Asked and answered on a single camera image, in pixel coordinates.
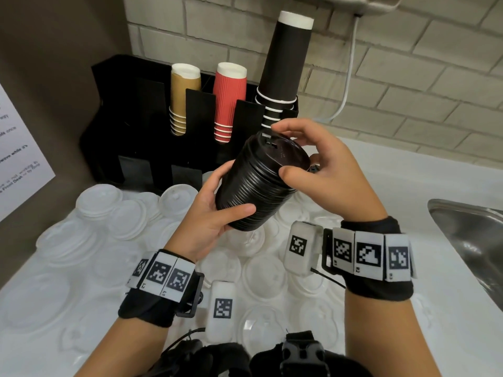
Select stack of gold paper cups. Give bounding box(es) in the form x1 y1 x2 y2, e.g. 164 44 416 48
169 63 202 137

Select person's left forearm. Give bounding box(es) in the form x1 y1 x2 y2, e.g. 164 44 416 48
76 316 176 377

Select person's left hand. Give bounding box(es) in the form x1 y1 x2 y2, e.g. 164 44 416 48
164 160 257 263

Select person's right hand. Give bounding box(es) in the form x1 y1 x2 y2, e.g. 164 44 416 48
271 118 388 224

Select black camera cable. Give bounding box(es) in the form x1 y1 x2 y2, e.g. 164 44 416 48
161 327 206 356
310 267 346 290

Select stack of black lids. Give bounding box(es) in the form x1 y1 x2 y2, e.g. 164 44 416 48
215 129 311 232

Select grey wall-mounted appliance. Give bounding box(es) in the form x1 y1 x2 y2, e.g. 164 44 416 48
314 0 406 17

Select black cup holder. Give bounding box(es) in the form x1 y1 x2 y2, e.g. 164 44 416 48
79 54 299 195

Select black right wrist marker band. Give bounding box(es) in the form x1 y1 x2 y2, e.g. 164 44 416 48
321 216 418 303

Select microwave safety poster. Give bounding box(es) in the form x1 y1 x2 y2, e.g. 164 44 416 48
0 82 57 224

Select black chest harness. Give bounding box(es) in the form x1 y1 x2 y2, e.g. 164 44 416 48
145 329 374 377

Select steel sink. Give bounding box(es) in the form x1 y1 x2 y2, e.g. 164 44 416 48
427 198 503 313

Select white lids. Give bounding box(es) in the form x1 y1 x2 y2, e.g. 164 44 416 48
0 172 433 358

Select black left wrist marker band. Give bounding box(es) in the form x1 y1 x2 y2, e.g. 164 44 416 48
117 249 205 328

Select black wrist marker band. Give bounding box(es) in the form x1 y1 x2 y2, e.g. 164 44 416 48
117 249 205 328
321 216 418 303

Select stack of red paper cups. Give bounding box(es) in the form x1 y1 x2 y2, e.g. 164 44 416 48
213 61 248 144

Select white wall cable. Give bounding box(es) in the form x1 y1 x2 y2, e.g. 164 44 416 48
314 13 362 124

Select stack of black paper cups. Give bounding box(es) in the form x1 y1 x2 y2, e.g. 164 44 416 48
254 10 315 130

